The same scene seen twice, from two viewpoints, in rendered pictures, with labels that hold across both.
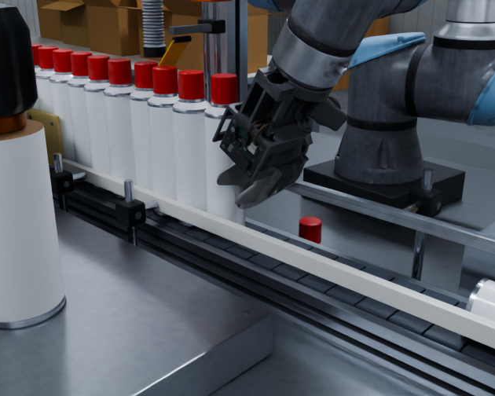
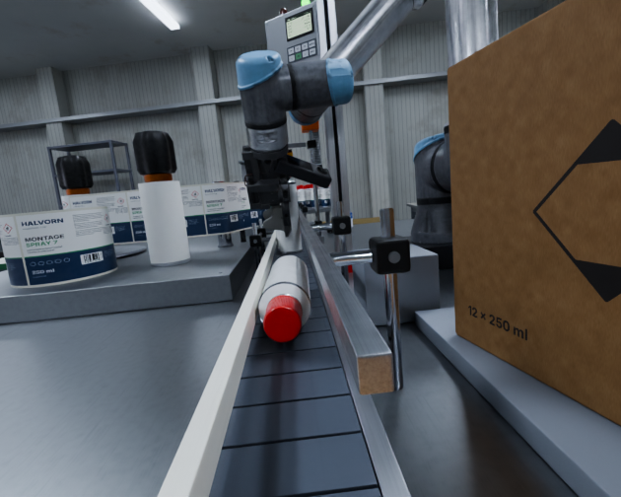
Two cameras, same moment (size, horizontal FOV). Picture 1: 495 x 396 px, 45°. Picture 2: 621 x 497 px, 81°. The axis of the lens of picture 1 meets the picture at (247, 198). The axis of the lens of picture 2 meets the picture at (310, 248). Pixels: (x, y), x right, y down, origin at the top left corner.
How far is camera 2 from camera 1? 64 cm
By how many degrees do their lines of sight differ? 44
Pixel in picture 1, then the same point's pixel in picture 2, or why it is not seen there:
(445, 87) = (446, 163)
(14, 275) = (153, 242)
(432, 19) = not seen: outside the picture
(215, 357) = (184, 284)
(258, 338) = (218, 286)
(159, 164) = not seen: hidden behind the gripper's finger
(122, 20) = not seen: hidden behind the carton
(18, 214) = (153, 215)
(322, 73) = (256, 141)
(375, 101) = (421, 183)
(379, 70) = (421, 161)
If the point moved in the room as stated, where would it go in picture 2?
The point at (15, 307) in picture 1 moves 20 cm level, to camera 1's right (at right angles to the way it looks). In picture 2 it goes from (154, 256) to (199, 262)
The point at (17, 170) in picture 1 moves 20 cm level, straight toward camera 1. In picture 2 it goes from (152, 195) to (60, 200)
